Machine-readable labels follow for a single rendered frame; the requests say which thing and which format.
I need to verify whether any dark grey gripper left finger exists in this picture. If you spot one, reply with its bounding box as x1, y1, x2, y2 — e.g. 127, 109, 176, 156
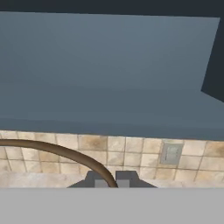
67, 171, 108, 189

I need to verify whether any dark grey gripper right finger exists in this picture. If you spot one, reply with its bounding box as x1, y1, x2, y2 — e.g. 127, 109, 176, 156
115, 171, 158, 189

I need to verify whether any grey wall socket plate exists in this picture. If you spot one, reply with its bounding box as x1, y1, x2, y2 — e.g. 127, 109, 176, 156
159, 142, 185, 166

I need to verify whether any brown curved tap spout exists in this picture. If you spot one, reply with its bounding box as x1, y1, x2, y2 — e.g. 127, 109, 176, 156
0, 138, 119, 188

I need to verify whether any blue-grey wall cabinet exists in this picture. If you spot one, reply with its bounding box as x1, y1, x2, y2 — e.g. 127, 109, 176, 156
0, 10, 224, 142

